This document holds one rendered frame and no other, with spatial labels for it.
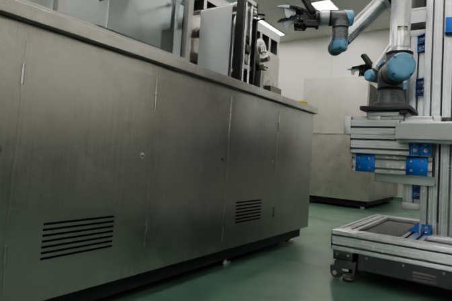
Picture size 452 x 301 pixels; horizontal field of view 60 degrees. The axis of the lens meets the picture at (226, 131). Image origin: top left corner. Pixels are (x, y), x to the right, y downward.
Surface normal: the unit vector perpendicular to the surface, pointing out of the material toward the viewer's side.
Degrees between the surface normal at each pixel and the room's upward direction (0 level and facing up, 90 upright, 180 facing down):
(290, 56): 90
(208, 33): 90
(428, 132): 90
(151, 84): 90
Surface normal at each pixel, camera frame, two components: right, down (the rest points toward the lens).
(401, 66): -0.15, 0.06
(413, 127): -0.56, -0.09
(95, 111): 0.82, 0.02
